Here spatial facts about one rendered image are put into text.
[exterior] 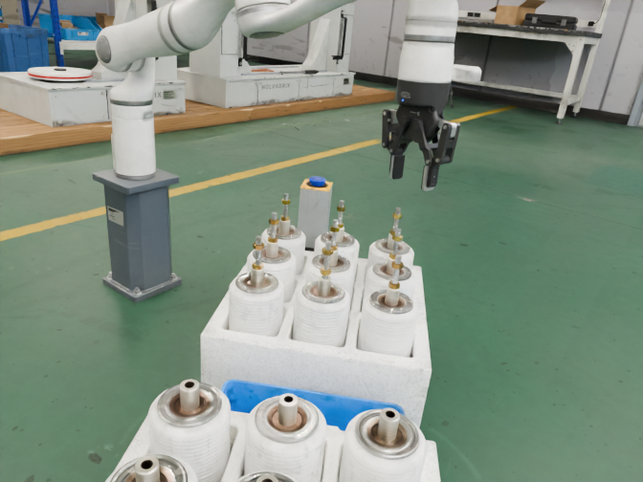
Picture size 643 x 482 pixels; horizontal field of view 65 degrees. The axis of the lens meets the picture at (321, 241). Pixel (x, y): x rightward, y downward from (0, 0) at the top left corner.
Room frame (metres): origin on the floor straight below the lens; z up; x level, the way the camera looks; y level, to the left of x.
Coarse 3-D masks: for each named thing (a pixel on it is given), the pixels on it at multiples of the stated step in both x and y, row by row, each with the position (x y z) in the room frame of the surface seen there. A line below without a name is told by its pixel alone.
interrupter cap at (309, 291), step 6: (312, 282) 0.80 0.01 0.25; (306, 288) 0.78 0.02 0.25; (312, 288) 0.78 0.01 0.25; (330, 288) 0.79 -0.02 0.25; (336, 288) 0.79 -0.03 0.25; (342, 288) 0.79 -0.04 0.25; (306, 294) 0.76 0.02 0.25; (312, 294) 0.76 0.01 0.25; (318, 294) 0.77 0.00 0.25; (330, 294) 0.77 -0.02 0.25; (336, 294) 0.77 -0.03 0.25; (342, 294) 0.77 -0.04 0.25; (312, 300) 0.74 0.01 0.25; (318, 300) 0.74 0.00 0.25; (324, 300) 0.74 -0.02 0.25; (330, 300) 0.74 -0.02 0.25; (336, 300) 0.74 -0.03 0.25
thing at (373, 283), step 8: (368, 272) 0.88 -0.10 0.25; (368, 280) 0.86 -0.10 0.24; (376, 280) 0.85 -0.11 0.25; (384, 280) 0.84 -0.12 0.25; (408, 280) 0.85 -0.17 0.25; (368, 288) 0.86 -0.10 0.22; (376, 288) 0.84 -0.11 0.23; (384, 288) 0.84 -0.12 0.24; (400, 288) 0.83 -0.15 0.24; (408, 288) 0.84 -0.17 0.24
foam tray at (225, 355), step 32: (416, 288) 0.95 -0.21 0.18; (224, 320) 0.77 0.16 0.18; (288, 320) 0.78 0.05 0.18; (352, 320) 0.80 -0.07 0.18; (224, 352) 0.71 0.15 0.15; (256, 352) 0.71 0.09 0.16; (288, 352) 0.70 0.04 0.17; (320, 352) 0.70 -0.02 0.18; (352, 352) 0.71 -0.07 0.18; (416, 352) 0.72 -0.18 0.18; (288, 384) 0.70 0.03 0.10; (320, 384) 0.70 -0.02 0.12; (352, 384) 0.69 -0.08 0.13; (384, 384) 0.68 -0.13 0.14; (416, 384) 0.68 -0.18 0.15; (416, 416) 0.68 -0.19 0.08
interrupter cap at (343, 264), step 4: (316, 256) 0.91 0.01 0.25; (320, 256) 0.91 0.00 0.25; (340, 256) 0.92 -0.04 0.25; (312, 260) 0.89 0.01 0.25; (316, 260) 0.89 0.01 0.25; (320, 260) 0.89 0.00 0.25; (340, 260) 0.90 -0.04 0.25; (344, 260) 0.90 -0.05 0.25; (348, 260) 0.90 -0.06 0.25; (316, 264) 0.87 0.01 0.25; (320, 264) 0.88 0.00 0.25; (340, 264) 0.89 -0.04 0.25; (344, 264) 0.89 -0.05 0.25; (348, 264) 0.89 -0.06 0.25; (320, 268) 0.86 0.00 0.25; (332, 268) 0.86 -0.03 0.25; (336, 268) 0.87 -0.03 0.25; (340, 268) 0.87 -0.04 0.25; (344, 268) 0.87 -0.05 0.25; (348, 268) 0.87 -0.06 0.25; (332, 272) 0.85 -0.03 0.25; (336, 272) 0.85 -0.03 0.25; (340, 272) 0.86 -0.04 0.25
